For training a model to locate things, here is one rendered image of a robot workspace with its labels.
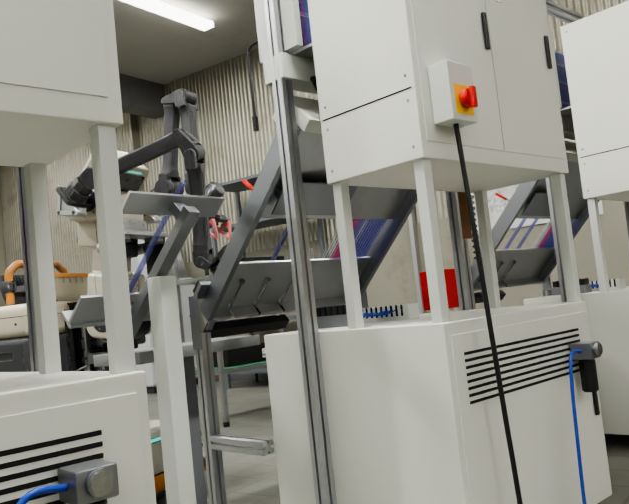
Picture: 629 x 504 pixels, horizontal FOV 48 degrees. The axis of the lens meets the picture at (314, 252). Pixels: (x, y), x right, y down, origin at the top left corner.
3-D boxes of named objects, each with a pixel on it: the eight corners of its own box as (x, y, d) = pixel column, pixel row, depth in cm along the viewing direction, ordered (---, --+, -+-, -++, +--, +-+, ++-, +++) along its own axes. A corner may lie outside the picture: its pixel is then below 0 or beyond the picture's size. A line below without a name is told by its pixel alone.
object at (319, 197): (256, 225, 208) (248, 215, 211) (399, 225, 254) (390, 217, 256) (301, 129, 193) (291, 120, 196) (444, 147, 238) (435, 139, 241)
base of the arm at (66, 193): (78, 192, 265) (54, 188, 254) (90, 176, 262) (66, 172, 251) (90, 207, 262) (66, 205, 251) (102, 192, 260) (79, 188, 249)
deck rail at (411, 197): (353, 304, 271) (344, 294, 275) (356, 304, 273) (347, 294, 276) (445, 148, 238) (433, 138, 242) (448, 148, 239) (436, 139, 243)
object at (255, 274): (210, 312, 227) (205, 305, 229) (350, 298, 272) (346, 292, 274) (231, 267, 218) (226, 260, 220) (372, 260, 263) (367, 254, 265)
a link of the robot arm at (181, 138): (193, 120, 248) (183, 122, 238) (209, 155, 250) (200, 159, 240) (90, 169, 259) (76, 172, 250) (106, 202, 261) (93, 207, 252)
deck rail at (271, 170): (207, 321, 225) (198, 308, 228) (212, 320, 226) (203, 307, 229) (296, 129, 191) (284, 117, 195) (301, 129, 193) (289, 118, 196)
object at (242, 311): (212, 320, 226) (202, 306, 230) (353, 305, 271) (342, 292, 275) (213, 317, 225) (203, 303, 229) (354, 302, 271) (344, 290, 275)
